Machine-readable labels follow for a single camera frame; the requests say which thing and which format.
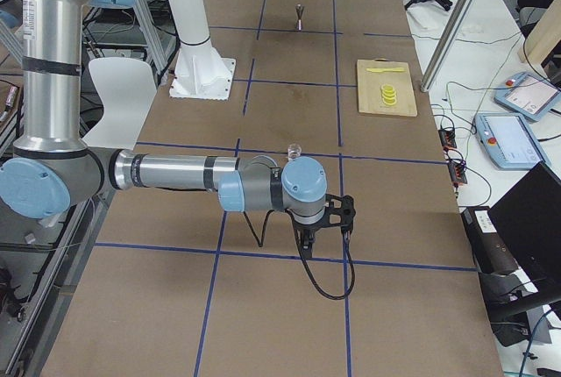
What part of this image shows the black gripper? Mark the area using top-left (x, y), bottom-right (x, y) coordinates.
top-left (293, 218), bottom-right (329, 260)

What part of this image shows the clear glass cup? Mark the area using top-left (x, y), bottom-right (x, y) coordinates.
top-left (288, 143), bottom-right (302, 161)

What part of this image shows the steel double jigger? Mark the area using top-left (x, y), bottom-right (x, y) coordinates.
top-left (295, 4), bottom-right (304, 32)

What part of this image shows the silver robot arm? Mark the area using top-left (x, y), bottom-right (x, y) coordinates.
top-left (1, 0), bottom-right (335, 260)

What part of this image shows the lemon slice farthest from knife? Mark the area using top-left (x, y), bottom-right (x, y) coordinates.
top-left (382, 98), bottom-right (397, 106)

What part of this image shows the lower orange circuit board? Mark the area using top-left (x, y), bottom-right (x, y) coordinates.
top-left (448, 160), bottom-right (467, 187)

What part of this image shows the orange circuit board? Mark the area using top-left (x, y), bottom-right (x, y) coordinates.
top-left (448, 160), bottom-right (467, 187)
top-left (438, 129), bottom-right (457, 149)

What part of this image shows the wooden cutting board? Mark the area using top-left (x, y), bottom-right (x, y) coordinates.
top-left (356, 60), bottom-right (417, 117)

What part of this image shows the upper orange circuit board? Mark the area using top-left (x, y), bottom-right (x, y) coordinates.
top-left (438, 129), bottom-right (457, 149)

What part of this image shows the black desktop box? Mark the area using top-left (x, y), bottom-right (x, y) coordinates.
top-left (461, 206), bottom-right (518, 276)

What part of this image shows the yellow plastic knife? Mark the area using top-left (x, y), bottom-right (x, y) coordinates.
top-left (366, 67), bottom-right (405, 74)

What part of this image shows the black monitor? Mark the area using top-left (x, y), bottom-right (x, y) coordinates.
top-left (489, 162), bottom-right (560, 284)

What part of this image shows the near blue teach pendant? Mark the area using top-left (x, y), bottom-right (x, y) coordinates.
top-left (474, 113), bottom-right (550, 170)

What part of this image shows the blue teach pendant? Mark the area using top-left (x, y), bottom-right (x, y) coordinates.
top-left (474, 113), bottom-right (550, 170)
top-left (494, 72), bottom-right (560, 122)

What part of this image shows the white plastic chair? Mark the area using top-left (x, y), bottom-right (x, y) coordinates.
top-left (83, 57), bottom-right (157, 150)

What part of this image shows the far blue teach pendant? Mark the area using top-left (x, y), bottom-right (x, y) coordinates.
top-left (494, 72), bottom-right (560, 122)

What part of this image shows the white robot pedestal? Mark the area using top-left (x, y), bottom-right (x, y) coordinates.
top-left (168, 0), bottom-right (236, 101)

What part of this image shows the wooden post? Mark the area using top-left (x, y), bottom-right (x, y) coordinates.
top-left (518, 0), bottom-right (560, 64)

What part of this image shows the aluminium frame post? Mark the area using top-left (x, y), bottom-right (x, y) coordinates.
top-left (420, 0), bottom-right (474, 92)

